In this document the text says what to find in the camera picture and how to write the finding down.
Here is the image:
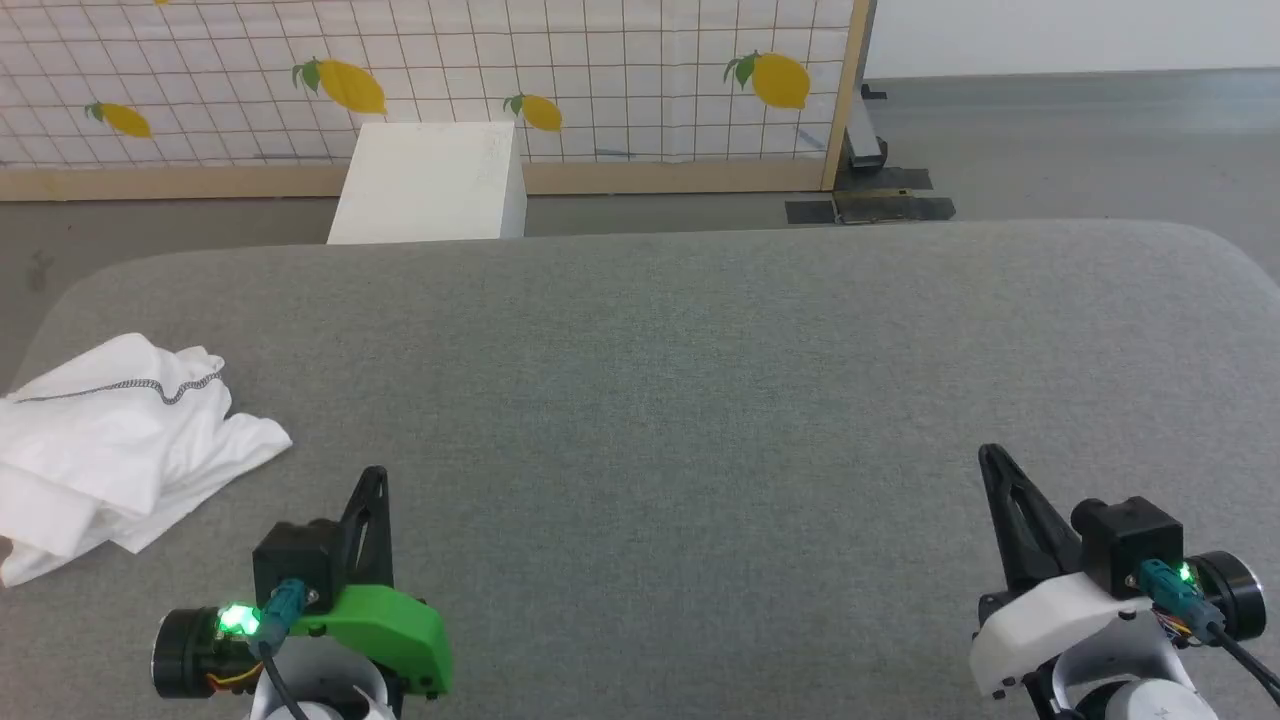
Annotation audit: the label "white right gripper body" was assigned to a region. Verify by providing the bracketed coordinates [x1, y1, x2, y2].
[968, 572, 1167, 699]

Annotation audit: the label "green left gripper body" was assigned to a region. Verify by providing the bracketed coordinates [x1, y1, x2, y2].
[290, 584, 454, 697]

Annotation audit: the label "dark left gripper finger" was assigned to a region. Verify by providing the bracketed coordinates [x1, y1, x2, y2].
[339, 466, 394, 592]

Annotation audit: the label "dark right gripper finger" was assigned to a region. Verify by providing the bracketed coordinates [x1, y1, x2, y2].
[978, 443, 1084, 594]

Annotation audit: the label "white long-sleeve shirt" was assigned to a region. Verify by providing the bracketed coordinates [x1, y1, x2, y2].
[0, 333, 294, 589]

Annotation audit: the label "white rectangular box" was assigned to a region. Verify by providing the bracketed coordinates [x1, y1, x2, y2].
[327, 122, 528, 245]

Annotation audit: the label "black metal partition foot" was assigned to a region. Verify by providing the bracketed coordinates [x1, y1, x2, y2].
[785, 85, 957, 225]

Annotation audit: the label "lemon print grid partition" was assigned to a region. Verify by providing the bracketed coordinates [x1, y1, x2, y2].
[0, 0, 879, 202]

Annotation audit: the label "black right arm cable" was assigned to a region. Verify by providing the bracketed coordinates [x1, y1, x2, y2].
[1138, 560, 1280, 703]

